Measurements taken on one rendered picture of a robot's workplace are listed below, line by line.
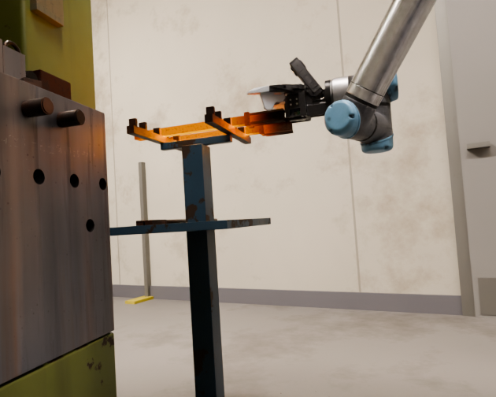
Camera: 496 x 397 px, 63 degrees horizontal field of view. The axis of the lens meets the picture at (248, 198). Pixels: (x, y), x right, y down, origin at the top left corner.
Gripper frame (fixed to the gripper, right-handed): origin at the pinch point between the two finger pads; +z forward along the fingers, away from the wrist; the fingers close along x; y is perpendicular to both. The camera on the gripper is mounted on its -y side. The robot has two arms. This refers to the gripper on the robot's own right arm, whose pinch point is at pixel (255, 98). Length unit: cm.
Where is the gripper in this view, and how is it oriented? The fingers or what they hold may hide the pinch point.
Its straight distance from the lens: 111.4
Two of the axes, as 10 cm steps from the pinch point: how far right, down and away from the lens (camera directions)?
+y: 0.6, 10.0, -0.5
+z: -9.4, 0.8, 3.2
